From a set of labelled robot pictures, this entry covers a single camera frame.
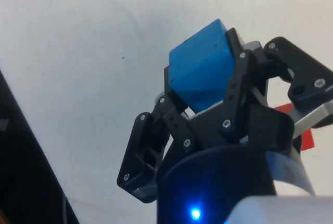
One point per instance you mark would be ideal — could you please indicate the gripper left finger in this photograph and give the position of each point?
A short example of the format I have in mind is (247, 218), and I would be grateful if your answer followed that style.
(138, 151)

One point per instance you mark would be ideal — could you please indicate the blue cube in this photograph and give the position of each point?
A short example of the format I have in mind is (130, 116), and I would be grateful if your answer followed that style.
(200, 73)

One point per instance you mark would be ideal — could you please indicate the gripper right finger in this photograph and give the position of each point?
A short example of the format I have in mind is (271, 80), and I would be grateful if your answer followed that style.
(236, 86)

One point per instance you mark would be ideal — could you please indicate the red block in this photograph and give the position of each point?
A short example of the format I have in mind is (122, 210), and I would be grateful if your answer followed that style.
(308, 141)

